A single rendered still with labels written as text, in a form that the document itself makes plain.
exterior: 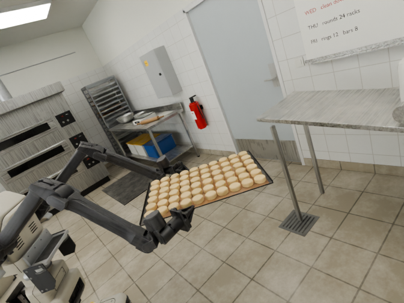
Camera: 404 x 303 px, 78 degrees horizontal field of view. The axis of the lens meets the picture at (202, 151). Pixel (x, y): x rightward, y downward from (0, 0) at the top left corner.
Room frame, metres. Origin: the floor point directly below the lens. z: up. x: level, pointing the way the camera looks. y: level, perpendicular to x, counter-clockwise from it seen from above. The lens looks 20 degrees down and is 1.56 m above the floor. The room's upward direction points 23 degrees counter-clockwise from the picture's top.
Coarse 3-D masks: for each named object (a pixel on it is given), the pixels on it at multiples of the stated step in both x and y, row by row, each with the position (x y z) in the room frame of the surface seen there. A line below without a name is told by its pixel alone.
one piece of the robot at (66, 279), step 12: (36, 216) 1.30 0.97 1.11; (24, 228) 1.19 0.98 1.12; (36, 228) 1.26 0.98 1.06; (24, 240) 1.15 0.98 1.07; (24, 252) 1.11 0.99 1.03; (12, 264) 1.10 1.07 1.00; (24, 264) 1.10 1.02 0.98; (60, 264) 1.24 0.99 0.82; (60, 276) 1.19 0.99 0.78; (72, 276) 1.22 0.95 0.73; (36, 288) 1.09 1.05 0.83; (60, 288) 1.14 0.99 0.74; (72, 288) 1.16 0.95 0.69; (36, 300) 1.07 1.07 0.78; (48, 300) 1.07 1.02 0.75; (60, 300) 1.07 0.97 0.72
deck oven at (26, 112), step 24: (24, 96) 4.33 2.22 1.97; (48, 96) 4.49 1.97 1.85; (0, 120) 4.28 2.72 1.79; (24, 120) 4.43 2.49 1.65; (48, 120) 4.56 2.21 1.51; (72, 120) 4.76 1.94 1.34; (0, 144) 4.15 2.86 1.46; (24, 144) 4.30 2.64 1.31; (48, 144) 4.48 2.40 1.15; (72, 144) 4.65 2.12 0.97; (0, 168) 4.08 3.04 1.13; (24, 168) 4.19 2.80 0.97; (48, 168) 4.37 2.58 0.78; (96, 168) 4.73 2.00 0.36; (24, 192) 4.09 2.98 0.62
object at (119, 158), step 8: (96, 152) 1.35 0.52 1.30; (104, 152) 1.43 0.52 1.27; (112, 152) 1.41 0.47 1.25; (104, 160) 1.35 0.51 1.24; (112, 160) 1.38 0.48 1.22; (120, 160) 1.39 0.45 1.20; (128, 160) 1.41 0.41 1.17; (128, 168) 1.40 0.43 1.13; (136, 168) 1.40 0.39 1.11; (144, 168) 1.41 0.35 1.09; (152, 168) 1.44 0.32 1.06; (152, 176) 1.41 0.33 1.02
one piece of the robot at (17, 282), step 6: (18, 276) 1.30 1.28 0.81; (18, 282) 1.25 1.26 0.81; (12, 288) 1.21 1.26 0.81; (18, 288) 1.20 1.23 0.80; (24, 288) 1.19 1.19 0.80; (6, 294) 1.18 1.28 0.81; (12, 294) 1.17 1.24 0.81; (18, 294) 1.15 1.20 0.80; (24, 294) 1.17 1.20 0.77; (0, 300) 1.15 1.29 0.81; (6, 300) 1.14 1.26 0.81; (12, 300) 1.13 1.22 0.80; (18, 300) 1.14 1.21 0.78; (24, 300) 1.15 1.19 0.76
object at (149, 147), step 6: (156, 138) 4.52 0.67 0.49; (162, 138) 4.34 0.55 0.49; (168, 138) 4.37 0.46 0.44; (144, 144) 4.45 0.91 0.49; (150, 144) 4.28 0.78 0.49; (162, 144) 4.28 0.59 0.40; (168, 144) 4.34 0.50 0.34; (174, 144) 4.40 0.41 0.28; (150, 150) 4.30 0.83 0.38; (156, 150) 4.20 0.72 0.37; (162, 150) 4.26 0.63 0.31; (168, 150) 4.31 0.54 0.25; (150, 156) 4.40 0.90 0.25; (156, 156) 4.20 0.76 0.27
